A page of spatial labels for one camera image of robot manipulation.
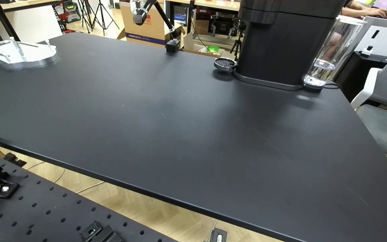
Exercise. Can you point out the small metal bracket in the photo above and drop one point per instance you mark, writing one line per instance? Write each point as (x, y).
(218, 235)

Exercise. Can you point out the black perforated breadboard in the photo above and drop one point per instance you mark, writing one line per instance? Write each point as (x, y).
(42, 211)

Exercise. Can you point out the person forearm in background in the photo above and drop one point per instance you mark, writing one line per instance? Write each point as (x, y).
(356, 9)

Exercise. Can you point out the black tripod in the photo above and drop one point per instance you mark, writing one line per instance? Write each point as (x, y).
(96, 16)

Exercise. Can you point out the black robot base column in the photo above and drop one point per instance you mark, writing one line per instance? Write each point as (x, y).
(282, 38)

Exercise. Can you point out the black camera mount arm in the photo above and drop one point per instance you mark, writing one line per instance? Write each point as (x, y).
(144, 9)

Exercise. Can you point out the black round puck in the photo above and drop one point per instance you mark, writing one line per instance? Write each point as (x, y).
(225, 65)

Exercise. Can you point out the black bracket on breadboard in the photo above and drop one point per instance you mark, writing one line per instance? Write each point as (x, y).
(98, 233)

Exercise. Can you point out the cardboard box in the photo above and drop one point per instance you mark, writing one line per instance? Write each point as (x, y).
(151, 32)

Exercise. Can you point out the clear plastic cylinder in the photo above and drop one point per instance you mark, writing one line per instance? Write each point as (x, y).
(335, 51)

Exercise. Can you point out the wooden side table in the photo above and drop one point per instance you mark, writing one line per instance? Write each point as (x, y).
(20, 5)

